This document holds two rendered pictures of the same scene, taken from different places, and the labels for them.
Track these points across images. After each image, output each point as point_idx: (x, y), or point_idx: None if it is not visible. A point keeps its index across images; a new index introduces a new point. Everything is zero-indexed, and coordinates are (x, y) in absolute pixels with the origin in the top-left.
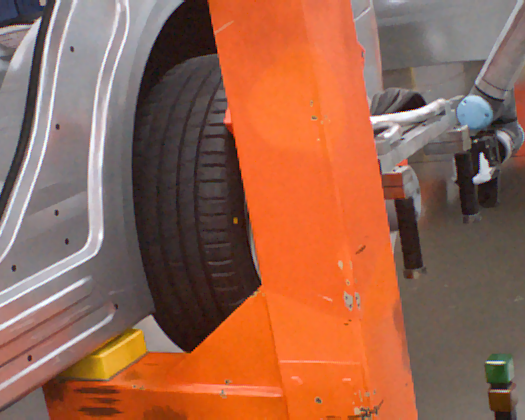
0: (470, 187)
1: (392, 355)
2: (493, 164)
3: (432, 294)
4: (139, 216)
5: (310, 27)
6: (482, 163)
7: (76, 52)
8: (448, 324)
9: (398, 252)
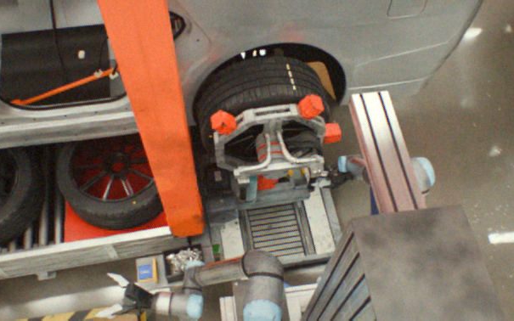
0: (310, 184)
1: (188, 222)
2: (334, 183)
3: (485, 108)
4: (198, 103)
5: (153, 172)
6: (320, 183)
7: (177, 59)
8: (454, 133)
9: None
